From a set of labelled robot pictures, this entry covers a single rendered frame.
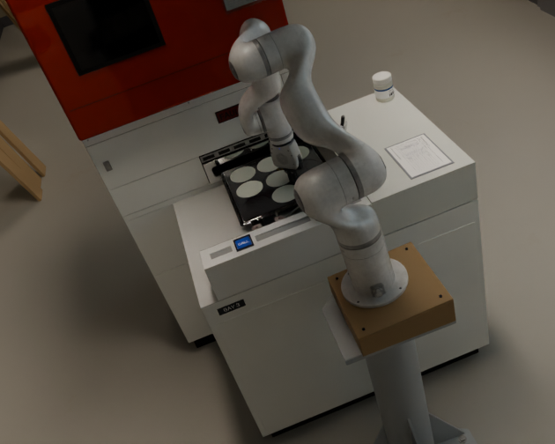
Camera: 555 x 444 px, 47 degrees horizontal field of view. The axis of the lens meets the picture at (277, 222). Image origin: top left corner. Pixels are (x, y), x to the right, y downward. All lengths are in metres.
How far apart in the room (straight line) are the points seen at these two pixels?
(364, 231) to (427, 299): 0.27
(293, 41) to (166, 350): 1.88
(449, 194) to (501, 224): 1.24
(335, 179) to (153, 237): 1.23
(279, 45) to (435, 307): 0.78
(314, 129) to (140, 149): 0.97
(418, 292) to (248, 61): 0.75
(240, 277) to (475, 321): 0.99
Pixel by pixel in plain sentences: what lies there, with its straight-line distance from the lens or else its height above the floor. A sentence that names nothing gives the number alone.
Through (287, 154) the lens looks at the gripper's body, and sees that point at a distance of 2.16.
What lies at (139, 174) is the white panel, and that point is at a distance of 2.44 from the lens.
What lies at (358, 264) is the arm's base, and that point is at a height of 1.02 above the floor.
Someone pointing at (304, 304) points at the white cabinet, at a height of 0.67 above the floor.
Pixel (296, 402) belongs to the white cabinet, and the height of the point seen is 0.21.
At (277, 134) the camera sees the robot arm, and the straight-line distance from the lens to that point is 2.11.
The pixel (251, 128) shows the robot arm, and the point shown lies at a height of 1.18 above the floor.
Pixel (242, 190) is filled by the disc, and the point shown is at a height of 0.90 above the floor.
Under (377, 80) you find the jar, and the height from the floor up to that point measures 1.06.
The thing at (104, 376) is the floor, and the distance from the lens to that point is 3.21.
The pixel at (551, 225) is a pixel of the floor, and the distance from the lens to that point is 3.29.
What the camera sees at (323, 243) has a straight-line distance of 1.99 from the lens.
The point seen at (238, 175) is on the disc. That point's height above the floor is 0.90.
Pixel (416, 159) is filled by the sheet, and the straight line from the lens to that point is 2.11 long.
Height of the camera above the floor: 2.17
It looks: 37 degrees down
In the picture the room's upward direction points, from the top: 18 degrees counter-clockwise
